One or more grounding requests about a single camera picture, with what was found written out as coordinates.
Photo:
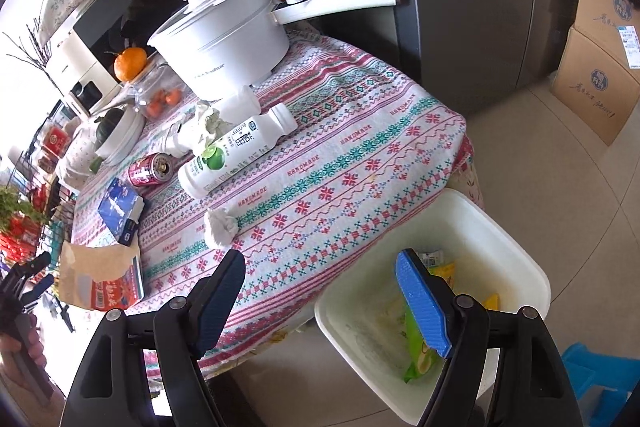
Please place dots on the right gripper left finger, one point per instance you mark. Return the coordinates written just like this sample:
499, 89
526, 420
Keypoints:
111, 387

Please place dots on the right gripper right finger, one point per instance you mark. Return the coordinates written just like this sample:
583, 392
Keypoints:
500, 368

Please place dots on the cream bread snack bag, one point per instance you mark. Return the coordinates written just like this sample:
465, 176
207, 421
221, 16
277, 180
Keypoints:
437, 264

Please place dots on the brown paper bag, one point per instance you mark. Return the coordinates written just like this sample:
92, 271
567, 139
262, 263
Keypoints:
100, 278

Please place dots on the blue almond carton box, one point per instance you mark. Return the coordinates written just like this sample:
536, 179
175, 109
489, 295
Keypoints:
120, 210

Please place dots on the red milk drink can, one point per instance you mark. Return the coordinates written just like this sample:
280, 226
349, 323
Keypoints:
151, 170

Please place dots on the white trash bin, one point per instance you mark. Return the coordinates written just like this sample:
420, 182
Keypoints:
449, 248

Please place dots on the crumpled white tissue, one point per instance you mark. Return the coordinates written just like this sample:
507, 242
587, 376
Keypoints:
220, 228

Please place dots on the blue plastic stool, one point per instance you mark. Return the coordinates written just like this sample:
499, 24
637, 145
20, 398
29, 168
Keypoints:
606, 387

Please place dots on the white lime yogurt bottle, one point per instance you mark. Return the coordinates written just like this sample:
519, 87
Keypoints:
235, 150

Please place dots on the dark green squash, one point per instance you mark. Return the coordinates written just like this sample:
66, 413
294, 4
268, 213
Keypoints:
107, 122

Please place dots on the patterned tablecloth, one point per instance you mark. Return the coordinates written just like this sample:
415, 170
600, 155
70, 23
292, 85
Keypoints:
372, 149

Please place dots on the crumpled paper wrapper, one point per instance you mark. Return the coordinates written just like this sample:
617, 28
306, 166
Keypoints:
212, 119

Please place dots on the white coffee machine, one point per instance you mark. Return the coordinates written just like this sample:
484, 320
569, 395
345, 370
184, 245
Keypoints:
79, 75

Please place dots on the small orange in jar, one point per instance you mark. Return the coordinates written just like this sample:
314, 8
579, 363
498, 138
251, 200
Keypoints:
173, 97
154, 108

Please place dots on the glass jar with lid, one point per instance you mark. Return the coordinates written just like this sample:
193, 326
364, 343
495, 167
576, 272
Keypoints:
156, 89

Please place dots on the large orange on jar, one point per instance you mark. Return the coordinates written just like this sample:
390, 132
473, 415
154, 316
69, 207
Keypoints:
129, 63

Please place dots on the cardboard box lower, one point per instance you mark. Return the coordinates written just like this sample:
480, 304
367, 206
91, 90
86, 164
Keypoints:
601, 90

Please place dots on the cardboard box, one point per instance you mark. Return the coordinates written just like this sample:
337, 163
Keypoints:
614, 26
601, 90

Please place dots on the white electric cooking pot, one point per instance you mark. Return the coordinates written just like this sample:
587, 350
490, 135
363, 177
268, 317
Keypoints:
217, 45

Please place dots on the cardboard box upper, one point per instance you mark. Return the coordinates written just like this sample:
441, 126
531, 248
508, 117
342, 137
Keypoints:
614, 26

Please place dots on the black wire rack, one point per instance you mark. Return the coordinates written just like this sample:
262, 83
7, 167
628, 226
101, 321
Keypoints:
39, 214

